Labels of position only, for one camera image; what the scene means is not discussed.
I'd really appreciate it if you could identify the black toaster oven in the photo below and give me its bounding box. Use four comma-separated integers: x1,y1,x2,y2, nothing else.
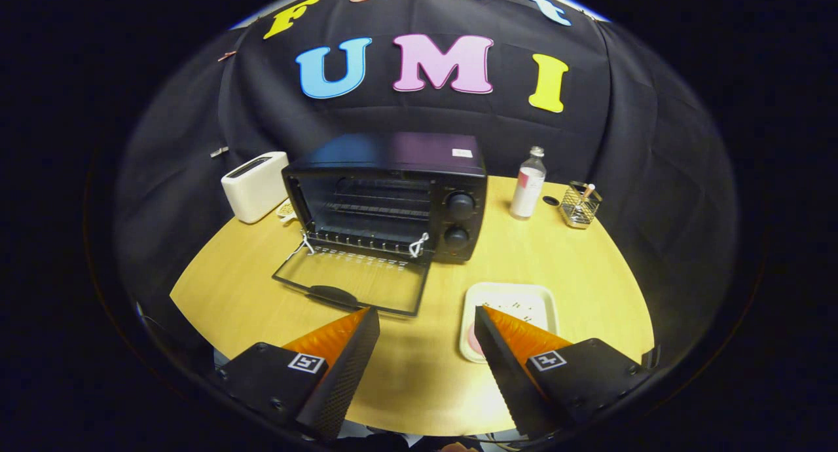
272,132,489,319

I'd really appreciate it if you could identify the wire mesh holder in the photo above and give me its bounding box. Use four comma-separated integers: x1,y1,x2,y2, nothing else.
559,181,603,230

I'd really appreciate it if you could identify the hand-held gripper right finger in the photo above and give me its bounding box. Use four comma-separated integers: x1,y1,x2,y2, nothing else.
474,305,652,440

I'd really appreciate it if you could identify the clear plastic bottle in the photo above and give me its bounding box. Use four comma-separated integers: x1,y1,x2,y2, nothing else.
509,146,547,221

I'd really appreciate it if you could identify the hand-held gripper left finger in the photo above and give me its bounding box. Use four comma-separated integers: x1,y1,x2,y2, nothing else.
215,307,381,442

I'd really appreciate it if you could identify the cream food tray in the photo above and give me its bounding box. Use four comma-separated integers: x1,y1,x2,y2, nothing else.
460,282,560,364

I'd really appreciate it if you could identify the white slot toaster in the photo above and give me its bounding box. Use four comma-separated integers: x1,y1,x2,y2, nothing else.
221,151,290,225

